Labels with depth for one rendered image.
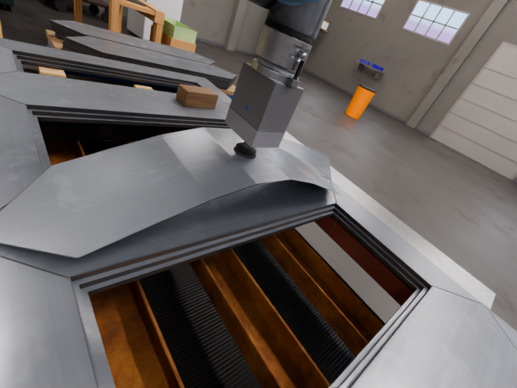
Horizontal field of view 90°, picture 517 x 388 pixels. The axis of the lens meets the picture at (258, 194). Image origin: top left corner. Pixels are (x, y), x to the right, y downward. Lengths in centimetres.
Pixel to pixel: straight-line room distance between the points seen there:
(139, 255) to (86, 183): 13
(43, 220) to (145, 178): 13
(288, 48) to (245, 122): 12
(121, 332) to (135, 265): 15
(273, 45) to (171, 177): 23
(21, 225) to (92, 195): 8
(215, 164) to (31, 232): 25
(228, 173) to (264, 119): 10
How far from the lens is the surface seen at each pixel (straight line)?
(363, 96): 696
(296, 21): 40
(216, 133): 51
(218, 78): 141
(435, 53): 1087
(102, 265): 38
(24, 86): 82
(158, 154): 45
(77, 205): 41
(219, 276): 60
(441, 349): 55
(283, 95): 41
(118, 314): 53
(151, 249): 40
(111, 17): 380
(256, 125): 41
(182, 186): 39
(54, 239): 38
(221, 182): 39
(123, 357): 50
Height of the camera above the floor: 115
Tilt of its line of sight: 32 degrees down
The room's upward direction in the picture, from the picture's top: 24 degrees clockwise
